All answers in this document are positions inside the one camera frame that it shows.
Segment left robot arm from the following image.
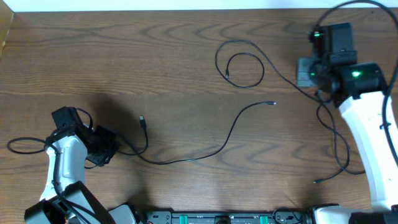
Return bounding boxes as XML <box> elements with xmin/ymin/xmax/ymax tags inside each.
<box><xmin>24</xmin><ymin>126</ymin><xmax>140</xmax><ymax>224</ymax></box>

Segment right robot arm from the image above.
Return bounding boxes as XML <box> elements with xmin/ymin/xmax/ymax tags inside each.
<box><xmin>308</xmin><ymin>23</ymin><xmax>397</xmax><ymax>223</ymax></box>

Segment left camera cable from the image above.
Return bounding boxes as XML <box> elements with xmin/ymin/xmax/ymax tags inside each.
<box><xmin>6</xmin><ymin>136</ymin><xmax>100</xmax><ymax>224</ymax></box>

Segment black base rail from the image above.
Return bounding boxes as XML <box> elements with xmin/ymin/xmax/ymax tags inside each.
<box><xmin>137</xmin><ymin>207</ymin><xmax>314</xmax><ymax>224</ymax></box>

